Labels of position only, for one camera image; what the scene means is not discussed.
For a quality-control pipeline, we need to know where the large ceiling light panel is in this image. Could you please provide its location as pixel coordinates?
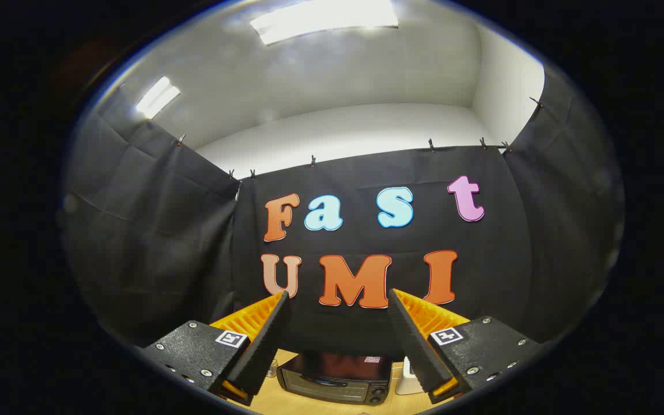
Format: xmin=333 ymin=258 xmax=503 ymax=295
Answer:
xmin=250 ymin=0 xmax=399 ymax=46

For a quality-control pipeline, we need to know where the black toaster oven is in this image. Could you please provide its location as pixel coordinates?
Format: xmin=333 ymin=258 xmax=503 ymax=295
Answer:
xmin=276 ymin=350 xmax=393 ymax=406

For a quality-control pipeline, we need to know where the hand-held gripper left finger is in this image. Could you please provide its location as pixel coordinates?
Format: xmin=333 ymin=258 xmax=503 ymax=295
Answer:
xmin=142 ymin=291 xmax=292 ymax=407

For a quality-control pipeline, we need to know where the white bread toaster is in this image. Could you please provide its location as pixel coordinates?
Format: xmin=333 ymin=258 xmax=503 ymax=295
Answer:
xmin=395 ymin=356 xmax=425 ymax=395

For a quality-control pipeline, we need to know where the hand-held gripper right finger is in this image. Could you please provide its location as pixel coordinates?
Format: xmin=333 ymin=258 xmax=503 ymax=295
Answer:
xmin=388 ymin=289 xmax=542 ymax=405

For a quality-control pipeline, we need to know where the small ceiling light panel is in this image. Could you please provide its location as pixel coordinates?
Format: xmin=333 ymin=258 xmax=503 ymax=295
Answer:
xmin=136 ymin=76 xmax=182 ymax=119

